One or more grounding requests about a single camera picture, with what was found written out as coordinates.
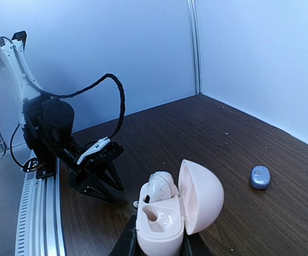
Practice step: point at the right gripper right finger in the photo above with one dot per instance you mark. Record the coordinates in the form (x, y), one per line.
(193, 245)

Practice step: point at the left aluminium frame post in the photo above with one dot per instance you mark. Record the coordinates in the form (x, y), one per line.
(195, 44)

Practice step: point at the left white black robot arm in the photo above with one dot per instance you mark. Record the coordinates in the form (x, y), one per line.
(46, 120)

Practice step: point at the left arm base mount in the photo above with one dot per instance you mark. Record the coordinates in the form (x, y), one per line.
(43, 170)

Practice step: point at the pink round charging case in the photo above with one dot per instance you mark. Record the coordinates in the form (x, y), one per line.
(198, 200)

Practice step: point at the white stem earbud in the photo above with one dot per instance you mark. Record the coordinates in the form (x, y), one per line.
(160, 187)

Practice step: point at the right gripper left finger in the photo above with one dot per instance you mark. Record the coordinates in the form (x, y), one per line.
(127, 243)

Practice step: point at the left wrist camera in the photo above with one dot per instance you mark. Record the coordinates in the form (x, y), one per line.
(104, 147)

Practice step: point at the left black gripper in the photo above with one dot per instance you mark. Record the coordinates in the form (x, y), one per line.
(89, 177)

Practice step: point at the purple earbud charging case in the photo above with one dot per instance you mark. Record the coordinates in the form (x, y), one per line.
(260, 177)

